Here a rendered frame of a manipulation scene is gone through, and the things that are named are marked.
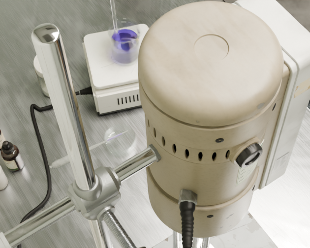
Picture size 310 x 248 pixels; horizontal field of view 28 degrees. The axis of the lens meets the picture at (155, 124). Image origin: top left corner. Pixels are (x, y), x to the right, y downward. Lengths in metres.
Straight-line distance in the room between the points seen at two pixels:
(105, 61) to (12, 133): 0.21
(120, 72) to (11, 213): 0.30
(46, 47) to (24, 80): 0.88
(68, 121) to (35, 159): 0.73
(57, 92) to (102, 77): 0.72
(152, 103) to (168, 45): 0.04
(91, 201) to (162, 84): 0.11
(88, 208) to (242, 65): 0.16
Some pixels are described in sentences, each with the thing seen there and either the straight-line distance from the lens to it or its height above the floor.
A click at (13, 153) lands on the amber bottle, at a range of 1.06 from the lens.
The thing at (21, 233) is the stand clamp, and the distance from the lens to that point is 0.47.
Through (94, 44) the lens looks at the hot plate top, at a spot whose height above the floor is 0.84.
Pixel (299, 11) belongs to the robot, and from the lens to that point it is 1.82.
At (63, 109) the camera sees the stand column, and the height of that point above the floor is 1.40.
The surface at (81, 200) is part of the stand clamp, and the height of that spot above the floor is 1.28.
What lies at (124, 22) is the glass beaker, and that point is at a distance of 1.06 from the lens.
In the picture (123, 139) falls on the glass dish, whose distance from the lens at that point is 1.10.
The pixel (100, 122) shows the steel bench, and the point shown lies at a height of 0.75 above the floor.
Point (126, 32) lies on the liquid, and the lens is 1.07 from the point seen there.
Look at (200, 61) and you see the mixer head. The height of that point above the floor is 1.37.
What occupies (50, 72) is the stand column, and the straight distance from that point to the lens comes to 0.33.
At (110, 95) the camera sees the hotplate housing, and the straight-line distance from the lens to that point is 1.07.
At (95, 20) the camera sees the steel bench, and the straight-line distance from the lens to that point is 1.27.
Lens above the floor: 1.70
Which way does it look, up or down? 59 degrees down
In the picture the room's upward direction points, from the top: 3 degrees counter-clockwise
